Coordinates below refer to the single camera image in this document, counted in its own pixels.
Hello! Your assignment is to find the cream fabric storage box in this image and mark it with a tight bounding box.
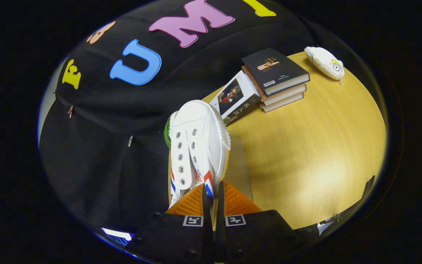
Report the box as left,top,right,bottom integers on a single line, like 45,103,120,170
168,136,254,206

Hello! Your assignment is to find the monitor screen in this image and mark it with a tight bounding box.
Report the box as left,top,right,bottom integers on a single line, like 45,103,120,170
100,227,135,247

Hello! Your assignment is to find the white canvas shoe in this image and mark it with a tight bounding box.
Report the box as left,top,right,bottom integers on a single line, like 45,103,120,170
167,100,232,209

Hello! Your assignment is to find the white plush toy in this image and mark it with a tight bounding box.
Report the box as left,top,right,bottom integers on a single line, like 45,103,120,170
304,46,345,83

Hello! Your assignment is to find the white portrait cover book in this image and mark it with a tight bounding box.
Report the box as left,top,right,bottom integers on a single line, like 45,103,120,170
209,70,262,126

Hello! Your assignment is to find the watermelon slice plush toy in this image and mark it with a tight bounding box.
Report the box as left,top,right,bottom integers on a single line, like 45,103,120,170
164,115,173,150

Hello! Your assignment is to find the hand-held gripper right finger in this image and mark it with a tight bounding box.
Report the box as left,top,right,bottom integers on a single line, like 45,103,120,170
215,180,299,264

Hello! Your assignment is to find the black backdrop cloth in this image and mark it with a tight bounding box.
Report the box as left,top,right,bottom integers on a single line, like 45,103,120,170
39,0,318,235

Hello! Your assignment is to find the black hardcover book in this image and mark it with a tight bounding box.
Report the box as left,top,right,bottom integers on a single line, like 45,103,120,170
241,48,310,96

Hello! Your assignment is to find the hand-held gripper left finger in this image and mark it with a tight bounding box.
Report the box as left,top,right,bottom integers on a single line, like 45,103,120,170
125,182,214,264

